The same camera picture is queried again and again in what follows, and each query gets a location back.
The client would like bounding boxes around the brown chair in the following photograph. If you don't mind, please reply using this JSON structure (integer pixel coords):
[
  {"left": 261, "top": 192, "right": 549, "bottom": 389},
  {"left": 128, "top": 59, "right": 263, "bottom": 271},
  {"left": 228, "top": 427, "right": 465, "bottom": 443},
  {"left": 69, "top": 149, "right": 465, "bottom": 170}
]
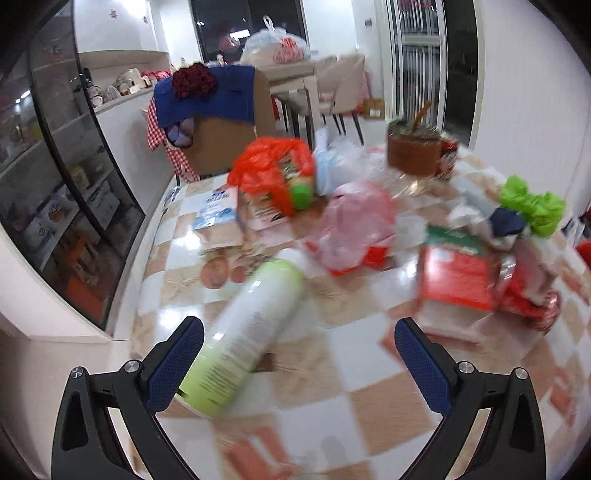
[{"left": 185, "top": 67, "right": 278, "bottom": 181}]

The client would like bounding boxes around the white dining table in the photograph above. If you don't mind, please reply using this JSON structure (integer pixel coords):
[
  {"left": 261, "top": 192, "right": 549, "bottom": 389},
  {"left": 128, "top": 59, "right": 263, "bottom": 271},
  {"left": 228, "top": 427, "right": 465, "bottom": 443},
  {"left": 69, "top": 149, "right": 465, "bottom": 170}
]
[{"left": 265, "top": 60, "right": 324, "bottom": 144}]

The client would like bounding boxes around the red crushed can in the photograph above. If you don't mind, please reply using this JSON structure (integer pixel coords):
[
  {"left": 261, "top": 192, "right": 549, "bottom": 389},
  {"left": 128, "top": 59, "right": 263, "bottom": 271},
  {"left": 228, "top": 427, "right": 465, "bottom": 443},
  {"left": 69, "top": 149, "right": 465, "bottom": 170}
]
[{"left": 496, "top": 240, "right": 561, "bottom": 330}]

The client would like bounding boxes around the dark window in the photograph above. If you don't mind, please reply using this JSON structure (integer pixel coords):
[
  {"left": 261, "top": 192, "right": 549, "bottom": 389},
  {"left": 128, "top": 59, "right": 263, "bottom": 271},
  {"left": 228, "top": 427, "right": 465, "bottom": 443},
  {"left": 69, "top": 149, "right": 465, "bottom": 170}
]
[{"left": 190, "top": 0, "right": 309, "bottom": 63}]

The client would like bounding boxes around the red checkered cloth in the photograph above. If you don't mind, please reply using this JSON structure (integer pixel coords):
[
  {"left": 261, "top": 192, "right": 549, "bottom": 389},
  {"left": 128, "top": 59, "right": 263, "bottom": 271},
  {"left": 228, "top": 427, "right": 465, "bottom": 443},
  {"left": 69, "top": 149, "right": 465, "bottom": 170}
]
[{"left": 147, "top": 99, "right": 199, "bottom": 183}]

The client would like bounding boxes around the white crumpled tissue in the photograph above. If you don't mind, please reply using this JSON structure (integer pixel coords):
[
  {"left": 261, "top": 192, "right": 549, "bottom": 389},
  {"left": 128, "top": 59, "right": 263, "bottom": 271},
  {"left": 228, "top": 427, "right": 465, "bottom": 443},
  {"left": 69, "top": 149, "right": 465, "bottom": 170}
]
[{"left": 445, "top": 189, "right": 502, "bottom": 232}]

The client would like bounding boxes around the large white plastic bag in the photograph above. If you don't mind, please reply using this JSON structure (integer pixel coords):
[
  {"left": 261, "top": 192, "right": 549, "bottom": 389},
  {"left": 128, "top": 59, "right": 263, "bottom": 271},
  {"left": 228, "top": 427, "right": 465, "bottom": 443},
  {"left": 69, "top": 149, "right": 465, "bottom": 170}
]
[{"left": 240, "top": 15, "right": 312, "bottom": 65}]

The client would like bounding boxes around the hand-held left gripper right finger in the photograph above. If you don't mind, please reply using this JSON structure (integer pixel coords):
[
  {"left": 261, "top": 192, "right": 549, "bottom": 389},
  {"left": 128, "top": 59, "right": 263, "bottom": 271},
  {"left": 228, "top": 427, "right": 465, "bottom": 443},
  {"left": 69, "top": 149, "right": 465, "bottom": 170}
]
[{"left": 394, "top": 318, "right": 546, "bottom": 480}]

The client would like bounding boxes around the white and green bottle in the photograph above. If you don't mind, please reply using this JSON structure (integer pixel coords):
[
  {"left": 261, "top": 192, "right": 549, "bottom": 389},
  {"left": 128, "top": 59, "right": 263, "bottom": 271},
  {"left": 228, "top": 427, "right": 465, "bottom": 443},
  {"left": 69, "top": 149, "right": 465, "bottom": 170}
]
[{"left": 178, "top": 258, "right": 305, "bottom": 418}]

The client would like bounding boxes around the brown paper bag blue label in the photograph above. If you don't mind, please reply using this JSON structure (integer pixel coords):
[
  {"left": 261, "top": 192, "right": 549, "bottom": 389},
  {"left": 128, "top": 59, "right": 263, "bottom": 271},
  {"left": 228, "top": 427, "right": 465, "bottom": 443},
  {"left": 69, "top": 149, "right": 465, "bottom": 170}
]
[{"left": 191, "top": 185, "right": 296, "bottom": 259}]

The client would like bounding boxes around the brown basket container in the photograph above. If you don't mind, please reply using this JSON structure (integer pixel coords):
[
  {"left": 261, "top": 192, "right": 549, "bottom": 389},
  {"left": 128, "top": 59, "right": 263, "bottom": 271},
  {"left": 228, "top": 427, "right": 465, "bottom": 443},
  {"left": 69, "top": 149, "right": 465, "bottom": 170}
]
[{"left": 385, "top": 102, "right": 444, "bottom": 178}]

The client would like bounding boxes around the beige chair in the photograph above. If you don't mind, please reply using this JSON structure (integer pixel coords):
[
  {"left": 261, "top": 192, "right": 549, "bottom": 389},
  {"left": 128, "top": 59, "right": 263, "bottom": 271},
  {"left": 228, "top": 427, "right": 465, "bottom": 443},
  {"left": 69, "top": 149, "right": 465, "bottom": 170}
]
[
  {"left": 277, "top": 55, "right": 340, "bottom": 134},
  {"left": 330, "top": 53, "right": 368, "bottom": 144}
]

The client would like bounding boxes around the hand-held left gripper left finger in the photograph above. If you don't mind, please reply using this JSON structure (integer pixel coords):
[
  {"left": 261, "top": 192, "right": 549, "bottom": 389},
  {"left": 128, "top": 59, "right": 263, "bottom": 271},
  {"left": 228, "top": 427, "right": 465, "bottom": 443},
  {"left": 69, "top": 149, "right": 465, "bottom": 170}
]
[{"left": 53, "top": 316, "right": 205, "bottom": 480}]

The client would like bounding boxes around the pink plastic bag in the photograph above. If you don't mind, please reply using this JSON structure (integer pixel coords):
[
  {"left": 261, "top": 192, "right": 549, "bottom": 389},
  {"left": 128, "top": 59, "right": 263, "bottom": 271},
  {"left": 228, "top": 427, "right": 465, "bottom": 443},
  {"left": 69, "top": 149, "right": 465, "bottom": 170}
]
[{"left": 307, "top": 182, "right": 398, "bottom": 278}]

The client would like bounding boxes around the blue cloth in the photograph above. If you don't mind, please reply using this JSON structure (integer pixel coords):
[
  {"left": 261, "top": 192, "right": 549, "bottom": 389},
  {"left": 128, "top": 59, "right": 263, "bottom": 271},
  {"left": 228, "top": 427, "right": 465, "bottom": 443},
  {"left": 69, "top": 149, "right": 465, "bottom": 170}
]
[{"left": 152, "top": 65, "right": 257, "bottom": 130}]

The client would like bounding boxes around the orange plastic bag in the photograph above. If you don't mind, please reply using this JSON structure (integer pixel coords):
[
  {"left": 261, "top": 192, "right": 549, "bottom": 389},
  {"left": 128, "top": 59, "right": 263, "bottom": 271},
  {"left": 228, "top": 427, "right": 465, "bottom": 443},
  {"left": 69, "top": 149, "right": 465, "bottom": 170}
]
[{"left": 228, "top": 137, "right": 315, "bottom": 217}]

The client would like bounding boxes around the sliding glass door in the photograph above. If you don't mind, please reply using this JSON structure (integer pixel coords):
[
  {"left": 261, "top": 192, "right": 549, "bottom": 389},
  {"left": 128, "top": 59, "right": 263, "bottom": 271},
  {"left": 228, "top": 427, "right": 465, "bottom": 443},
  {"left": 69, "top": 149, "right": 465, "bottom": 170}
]
[{"left": 385, "top": 0, "right": 481, "bottom": 148}]

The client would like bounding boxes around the green foam wrapper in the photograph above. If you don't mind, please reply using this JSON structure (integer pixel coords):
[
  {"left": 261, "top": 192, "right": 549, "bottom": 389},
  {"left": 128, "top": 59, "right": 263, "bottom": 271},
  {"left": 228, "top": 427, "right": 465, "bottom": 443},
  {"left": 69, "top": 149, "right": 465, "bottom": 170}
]
[{"left": 500, "top": 175, "right": 566, "bottom": 238}]

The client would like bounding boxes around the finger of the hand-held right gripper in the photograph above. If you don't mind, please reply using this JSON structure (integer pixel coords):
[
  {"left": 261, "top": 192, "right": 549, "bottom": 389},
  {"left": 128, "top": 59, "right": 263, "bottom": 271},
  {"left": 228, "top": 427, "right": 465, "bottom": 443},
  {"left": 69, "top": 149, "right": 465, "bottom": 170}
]
[{"left": 488, "top": 208, "right": 527, "bottom": 241}]

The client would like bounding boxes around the red snack bag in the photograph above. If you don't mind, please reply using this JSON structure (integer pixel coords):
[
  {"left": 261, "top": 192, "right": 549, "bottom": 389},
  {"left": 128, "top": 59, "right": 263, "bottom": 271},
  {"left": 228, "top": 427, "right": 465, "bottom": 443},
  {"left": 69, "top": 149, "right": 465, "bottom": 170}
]
[{"left": 418, "top": 224, "right": 502, "bottom": 315}]

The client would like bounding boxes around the glass display cabinet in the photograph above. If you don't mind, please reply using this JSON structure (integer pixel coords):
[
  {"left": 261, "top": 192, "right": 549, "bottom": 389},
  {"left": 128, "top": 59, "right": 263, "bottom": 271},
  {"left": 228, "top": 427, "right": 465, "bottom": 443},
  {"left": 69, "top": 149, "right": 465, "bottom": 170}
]
[{"left": 0, "top": 0, "right": 148, "bottom": 330}]

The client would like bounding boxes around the dark red fabric flower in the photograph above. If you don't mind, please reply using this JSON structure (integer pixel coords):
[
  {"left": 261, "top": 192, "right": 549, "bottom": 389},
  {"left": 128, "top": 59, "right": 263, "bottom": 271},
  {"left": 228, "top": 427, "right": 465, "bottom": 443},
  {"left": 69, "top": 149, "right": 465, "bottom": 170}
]
[{"left": 172, "top": 63, "right": 219, "bottom": 100}]

